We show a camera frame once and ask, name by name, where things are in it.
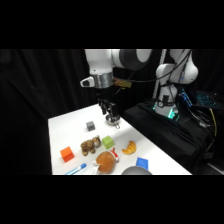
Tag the blue lit keyboard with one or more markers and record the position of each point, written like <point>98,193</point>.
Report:
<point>206,99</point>

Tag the blue pen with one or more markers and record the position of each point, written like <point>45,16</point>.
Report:
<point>76,169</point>

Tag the green cube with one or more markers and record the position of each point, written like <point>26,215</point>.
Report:
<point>108,142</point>

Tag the brown plush animal toy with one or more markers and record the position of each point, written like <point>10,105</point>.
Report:
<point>89,145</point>

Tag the orange cube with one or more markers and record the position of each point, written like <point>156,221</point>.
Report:
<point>67,154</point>

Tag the grey cube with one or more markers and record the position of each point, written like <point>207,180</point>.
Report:
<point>90,125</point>

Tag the brown round bread toy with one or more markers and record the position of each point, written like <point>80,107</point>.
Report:
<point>105,162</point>

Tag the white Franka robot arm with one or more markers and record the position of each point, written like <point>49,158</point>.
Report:
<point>100,61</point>

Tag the toy croissant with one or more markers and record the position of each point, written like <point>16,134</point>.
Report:
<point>129,148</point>

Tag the silver metal cup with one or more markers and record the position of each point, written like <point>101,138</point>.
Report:
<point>111,121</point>

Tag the grey bowl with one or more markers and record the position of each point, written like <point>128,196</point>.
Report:
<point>136,171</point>

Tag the black robot stand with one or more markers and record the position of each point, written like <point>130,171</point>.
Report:
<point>166,133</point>

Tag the tan connector block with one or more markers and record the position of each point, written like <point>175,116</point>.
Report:
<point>122,83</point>

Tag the blue flat block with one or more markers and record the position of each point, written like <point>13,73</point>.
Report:
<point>142,162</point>

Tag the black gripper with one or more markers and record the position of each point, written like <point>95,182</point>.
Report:
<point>107,103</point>

